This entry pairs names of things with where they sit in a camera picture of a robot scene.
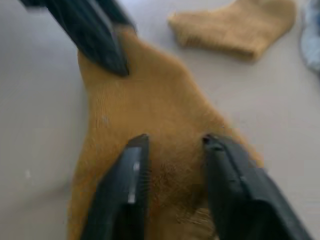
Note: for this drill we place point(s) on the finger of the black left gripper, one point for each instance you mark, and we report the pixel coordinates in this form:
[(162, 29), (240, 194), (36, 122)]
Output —
[(92, 32), (117, 12)]

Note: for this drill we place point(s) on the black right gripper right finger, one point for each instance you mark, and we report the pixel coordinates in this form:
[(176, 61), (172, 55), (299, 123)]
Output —
[(245, 200)]

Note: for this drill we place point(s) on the mustard yellow sock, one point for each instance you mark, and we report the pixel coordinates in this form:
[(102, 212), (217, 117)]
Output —
[(232, 27), (155, 105)]

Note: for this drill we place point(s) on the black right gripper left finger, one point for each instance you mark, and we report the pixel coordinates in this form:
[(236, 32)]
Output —
[(117, 195)]

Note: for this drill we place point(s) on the light blue sock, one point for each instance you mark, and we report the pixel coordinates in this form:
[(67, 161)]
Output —
[(311, 42)]

